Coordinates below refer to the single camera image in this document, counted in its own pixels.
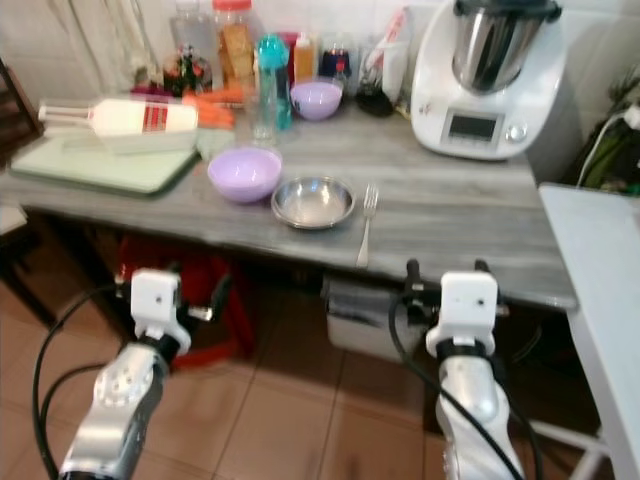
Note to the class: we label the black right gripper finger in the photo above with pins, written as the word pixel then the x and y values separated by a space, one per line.
pixel 482 266
pixel 413 280

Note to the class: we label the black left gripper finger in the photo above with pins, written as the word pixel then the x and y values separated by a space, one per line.
pixel 221 295

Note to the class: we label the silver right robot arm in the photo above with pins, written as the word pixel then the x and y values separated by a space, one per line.
pixel 475 400

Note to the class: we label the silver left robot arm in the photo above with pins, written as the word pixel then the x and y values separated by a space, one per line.
pixel 115 400

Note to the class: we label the red plastic crate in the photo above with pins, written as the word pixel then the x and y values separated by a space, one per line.
pixel 240 310

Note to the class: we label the grey plastic bin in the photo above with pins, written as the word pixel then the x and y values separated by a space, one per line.
pixel 365 320

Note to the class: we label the silver metal fork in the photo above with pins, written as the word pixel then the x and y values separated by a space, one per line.
pixel 367 215

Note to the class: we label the white side table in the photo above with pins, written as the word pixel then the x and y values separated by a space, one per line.
pixel 600 280

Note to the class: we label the large purple plastic bowl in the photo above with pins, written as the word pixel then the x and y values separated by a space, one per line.
pixel 245 172

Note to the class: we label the stainless steel bowl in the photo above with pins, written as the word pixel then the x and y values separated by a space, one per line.
pixel 313 201

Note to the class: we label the dark wooden chair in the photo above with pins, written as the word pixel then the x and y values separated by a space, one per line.
pixel 25 250

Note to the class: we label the pale green cutting board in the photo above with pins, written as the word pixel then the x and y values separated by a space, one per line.
pixel 100 170

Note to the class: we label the clear drinking glass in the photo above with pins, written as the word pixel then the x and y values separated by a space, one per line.
pixel 263 125

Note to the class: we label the white kitchen food processor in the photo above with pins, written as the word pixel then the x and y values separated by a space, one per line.
pixel 490 90

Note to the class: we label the small black dish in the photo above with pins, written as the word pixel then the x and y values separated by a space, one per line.
pixel 374 102

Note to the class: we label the orange carrots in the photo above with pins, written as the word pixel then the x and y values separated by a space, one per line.
pixel 217 108

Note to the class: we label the white bottle with red label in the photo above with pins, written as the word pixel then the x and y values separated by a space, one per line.
pixel 140 116

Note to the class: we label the small purple plastic bowl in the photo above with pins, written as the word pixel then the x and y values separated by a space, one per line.
pixel 317 99

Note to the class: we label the teal drinking bottle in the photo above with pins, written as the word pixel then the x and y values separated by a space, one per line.
pixel 272 75

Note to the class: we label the white plastic bag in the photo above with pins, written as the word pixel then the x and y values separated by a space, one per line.
pixel 395 50

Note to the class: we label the dark glass jar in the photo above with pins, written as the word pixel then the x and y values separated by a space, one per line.
pixel 334 62

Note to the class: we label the red lidded clear jar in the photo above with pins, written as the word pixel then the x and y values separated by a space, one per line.
pixel 234 45

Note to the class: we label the clear plastic bottle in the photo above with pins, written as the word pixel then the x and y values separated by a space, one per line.
pixel 190 30

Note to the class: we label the white curtain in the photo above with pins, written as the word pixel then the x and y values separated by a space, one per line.
pixel 105 30

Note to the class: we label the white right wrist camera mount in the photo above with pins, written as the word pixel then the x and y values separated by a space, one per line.
pixel 465 305

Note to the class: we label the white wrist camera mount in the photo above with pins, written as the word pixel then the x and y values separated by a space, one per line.
pixel 465 305
pixel 158 298

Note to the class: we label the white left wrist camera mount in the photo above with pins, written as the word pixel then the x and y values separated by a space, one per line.
pixel 158 298

